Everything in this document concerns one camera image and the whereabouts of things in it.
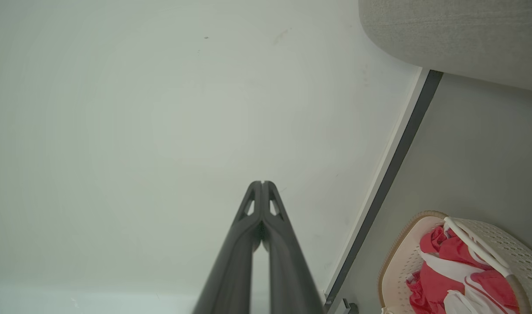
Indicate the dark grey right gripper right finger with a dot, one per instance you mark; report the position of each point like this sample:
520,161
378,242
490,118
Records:
289,274

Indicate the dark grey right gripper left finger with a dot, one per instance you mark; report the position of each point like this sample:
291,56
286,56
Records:
231,270

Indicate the red garment with white stripes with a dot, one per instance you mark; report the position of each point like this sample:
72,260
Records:
435,283

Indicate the cream perforated laundry basket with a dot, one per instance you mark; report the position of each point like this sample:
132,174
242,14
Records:
403,266

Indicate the white baseboard with dark strip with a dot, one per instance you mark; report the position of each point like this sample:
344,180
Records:
390,174

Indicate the grey fabric sofa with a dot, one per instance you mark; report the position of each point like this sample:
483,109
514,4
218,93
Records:
466,32

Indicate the grey metal foot bracket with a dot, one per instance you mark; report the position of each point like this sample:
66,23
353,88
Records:
349,307

